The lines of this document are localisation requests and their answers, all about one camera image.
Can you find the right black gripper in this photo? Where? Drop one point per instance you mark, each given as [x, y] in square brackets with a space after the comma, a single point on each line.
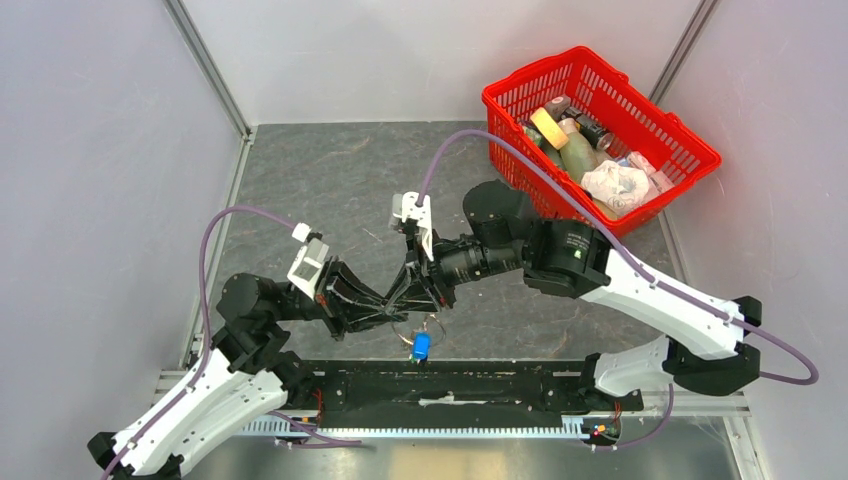
[411, 294]

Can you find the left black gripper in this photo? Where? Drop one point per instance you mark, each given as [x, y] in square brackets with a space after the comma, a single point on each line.
[338, 285]

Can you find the large silver keyring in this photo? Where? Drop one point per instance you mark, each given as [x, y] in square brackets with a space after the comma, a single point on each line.
[429, 324]

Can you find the blue key tag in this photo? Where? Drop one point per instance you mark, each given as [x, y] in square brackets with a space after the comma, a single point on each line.
[420, 347]

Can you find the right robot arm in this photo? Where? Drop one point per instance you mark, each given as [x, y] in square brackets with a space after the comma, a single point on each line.
[701, 344]

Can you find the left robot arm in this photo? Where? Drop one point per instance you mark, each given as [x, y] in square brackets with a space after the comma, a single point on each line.
[243, 371]

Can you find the green bottle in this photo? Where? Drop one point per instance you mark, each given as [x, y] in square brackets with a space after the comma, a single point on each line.
[577, 155]

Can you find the crumpled white plastic bag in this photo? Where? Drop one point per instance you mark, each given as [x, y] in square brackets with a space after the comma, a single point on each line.
[622, 189]

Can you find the dark can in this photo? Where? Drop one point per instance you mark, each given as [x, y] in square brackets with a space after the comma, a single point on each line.
[599, 137]

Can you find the red plastic basket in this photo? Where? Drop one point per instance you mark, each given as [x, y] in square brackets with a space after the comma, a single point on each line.
[611, 114]

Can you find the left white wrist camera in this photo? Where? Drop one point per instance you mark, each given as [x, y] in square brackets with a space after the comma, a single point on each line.
[305, 271]

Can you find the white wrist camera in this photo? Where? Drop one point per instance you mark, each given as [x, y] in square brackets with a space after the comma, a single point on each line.
[305, 271]
[414, 222]

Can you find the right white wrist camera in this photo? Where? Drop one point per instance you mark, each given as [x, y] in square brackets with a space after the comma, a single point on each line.
[414, 222]

